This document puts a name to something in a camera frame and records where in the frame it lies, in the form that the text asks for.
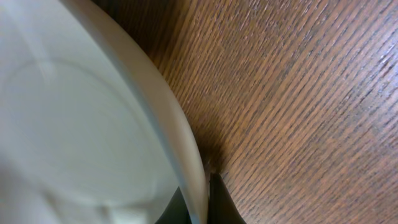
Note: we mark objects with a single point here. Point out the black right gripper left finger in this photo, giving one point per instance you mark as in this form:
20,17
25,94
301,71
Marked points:
176,211

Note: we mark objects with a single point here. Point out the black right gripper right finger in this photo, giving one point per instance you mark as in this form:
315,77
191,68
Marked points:
222,209

